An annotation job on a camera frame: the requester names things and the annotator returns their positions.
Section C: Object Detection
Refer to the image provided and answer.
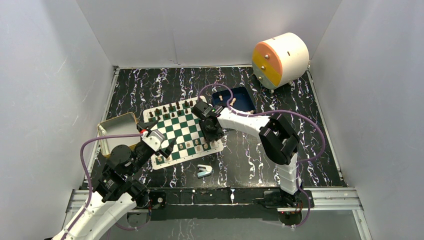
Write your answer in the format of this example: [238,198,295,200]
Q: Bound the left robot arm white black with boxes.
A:
[53,120,176,240]

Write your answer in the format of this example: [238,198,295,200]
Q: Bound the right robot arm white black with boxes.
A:
[191,100,302,208]

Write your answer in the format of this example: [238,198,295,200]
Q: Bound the dark chess pieces row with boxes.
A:
[143,98,197,122]

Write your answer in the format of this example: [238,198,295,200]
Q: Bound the light pieces in tray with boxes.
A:
[217,96,256,114]

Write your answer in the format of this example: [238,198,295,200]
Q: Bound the green white chess board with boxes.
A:
[151,112,224,170]

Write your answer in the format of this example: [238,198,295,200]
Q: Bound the gold metal tin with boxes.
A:
[97,112,140,157]

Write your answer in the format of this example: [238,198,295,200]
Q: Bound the blue tray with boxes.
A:
[211,86,257,114]

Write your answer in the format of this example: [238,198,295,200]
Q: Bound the small light blue stapler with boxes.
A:
[197,164,213,179]

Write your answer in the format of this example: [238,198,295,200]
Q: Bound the white cylindrical drawer cabinet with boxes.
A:
[251,32,310,92]

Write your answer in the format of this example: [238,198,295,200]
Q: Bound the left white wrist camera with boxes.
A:
[141,129,166,152]

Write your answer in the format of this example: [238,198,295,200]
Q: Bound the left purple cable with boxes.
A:
[62,130,148,240]

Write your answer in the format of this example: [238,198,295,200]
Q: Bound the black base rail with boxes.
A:
[128,187,315,223]

